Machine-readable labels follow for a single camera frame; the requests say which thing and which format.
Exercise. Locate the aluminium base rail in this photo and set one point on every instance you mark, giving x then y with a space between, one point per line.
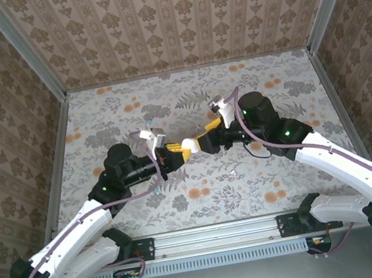
216 235

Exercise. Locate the floral patterned table cover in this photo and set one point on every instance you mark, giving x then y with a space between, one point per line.
218 205

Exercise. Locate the aluminium side rail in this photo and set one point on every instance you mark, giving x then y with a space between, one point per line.
333 93
57 167

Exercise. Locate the thin aluminium wall rail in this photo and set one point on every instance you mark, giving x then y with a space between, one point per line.
188 69

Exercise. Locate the white earbud charging case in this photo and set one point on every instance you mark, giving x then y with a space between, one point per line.
190 145

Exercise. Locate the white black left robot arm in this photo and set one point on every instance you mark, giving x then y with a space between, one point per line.
73 232

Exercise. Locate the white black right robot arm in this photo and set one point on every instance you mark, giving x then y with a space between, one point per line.
336 163

